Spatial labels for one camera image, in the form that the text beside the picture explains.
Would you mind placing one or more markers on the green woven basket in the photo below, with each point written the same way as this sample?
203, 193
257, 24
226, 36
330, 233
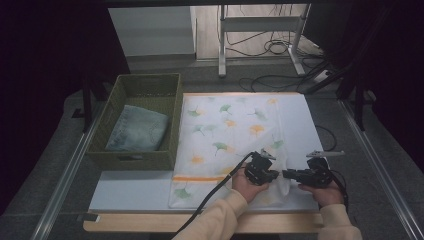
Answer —
146, 160

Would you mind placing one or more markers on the white metal stand frame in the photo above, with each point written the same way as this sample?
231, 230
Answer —
260, 24

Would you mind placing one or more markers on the aluminium rail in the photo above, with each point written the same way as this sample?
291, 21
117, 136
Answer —
66, 181
376, 160

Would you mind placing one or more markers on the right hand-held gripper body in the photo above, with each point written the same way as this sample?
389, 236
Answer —
316, 176

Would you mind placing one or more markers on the white leaf-print laundry bag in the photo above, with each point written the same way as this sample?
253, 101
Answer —
226, 140

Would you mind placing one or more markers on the white table mat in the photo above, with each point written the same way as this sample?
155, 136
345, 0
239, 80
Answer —
133, 191

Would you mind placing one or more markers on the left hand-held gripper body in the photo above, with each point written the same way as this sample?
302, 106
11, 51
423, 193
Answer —
258, 171

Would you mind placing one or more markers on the light blue jeans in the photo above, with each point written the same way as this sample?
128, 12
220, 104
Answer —
138, 130

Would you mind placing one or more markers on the black tape piece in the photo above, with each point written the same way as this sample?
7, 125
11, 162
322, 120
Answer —
88, 217

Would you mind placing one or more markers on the person's right hand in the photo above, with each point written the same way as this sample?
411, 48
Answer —
328, 196

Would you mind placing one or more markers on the person's left hand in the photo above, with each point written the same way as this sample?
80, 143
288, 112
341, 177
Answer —
245, 188

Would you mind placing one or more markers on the dark curtain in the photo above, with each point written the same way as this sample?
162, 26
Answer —
393, 66
50, 66

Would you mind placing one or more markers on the black stand leg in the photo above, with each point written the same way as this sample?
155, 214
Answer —
359, 105
87, 106

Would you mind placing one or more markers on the white cabinet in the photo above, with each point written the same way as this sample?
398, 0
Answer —
153, 31

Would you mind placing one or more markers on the white power strip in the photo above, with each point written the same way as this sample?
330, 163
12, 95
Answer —
321, 76

